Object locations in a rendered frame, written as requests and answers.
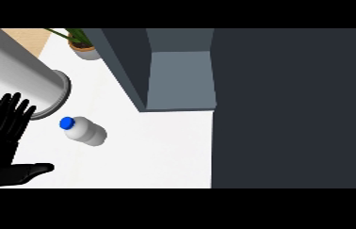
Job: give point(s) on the dark grey cabinet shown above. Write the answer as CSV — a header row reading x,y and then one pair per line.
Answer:
x,y
157,72

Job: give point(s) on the silver metal cylinder container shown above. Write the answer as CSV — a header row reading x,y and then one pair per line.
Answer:
x,y
28,78

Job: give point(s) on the potted green plant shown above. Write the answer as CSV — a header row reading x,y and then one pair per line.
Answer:
x,y
83,45

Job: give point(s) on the dark grey cabinet door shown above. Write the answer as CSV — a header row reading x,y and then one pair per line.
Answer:
x,y
284,108

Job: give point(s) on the white bottle with blue cap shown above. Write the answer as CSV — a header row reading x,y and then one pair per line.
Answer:
x,y
86,132

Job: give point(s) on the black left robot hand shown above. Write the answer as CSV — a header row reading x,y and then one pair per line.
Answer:
x,y
12,173

